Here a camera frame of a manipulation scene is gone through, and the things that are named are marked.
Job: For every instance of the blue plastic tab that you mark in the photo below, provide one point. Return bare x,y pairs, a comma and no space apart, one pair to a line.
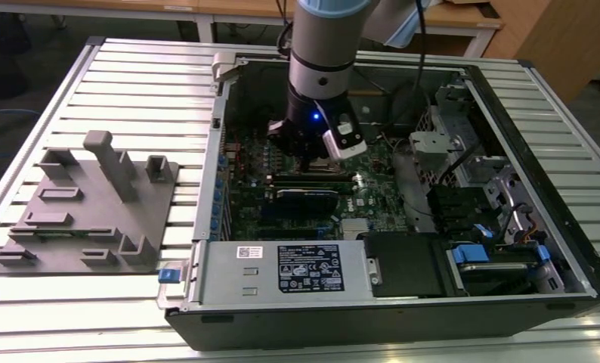
543,253

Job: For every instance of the black office chair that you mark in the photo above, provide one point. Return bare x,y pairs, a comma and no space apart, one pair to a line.
2,56

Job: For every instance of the silver chipset heatsink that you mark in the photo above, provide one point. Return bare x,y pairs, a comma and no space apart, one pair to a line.
354,227

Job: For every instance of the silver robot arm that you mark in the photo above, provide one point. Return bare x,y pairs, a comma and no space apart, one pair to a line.
324,49

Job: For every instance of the black plastic shroud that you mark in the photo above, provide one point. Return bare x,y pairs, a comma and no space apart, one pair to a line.
411,264

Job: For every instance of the green motherboard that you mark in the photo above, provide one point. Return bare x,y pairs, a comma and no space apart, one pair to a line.
380,189

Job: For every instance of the green RAM stick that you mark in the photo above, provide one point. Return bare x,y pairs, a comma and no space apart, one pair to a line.
60,234

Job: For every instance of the silver power supply unit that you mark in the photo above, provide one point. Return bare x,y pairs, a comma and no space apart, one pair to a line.
219,272

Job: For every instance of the black graphics card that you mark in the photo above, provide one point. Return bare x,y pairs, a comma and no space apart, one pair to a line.
304,206

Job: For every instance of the black PC case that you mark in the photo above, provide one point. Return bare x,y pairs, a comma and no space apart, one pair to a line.
330,329

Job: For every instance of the blue plastic latch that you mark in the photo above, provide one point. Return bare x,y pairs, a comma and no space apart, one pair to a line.
168,276

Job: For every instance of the silver CPU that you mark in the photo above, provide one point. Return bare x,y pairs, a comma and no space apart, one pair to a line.
324,162

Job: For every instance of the CPU socket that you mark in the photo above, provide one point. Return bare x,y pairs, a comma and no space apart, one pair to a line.
342,171

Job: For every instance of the grey case latch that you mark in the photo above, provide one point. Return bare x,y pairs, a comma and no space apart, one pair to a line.
224,66

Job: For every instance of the wooden desk white frame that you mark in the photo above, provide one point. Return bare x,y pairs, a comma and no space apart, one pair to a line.
103,5
460,22

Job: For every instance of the black RAM slot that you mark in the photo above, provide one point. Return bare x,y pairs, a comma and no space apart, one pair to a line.
330,179
330,182
335,175
330,186

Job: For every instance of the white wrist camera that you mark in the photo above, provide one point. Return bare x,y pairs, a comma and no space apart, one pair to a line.
347,151

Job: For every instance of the hard disk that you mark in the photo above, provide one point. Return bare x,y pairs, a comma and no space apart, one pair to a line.
496,280

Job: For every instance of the grey parts rack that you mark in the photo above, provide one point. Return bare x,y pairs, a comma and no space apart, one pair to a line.
103,227

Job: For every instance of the silver metal bracket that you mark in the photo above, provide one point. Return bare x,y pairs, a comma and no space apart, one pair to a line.
432,141

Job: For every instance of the small blue clip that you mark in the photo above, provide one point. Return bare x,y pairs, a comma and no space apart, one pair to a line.
483,230

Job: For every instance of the perforated metal drive cage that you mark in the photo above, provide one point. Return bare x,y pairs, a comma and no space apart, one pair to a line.
446,121

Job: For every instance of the wooden cabinet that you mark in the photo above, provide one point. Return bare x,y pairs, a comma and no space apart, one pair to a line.
556,45

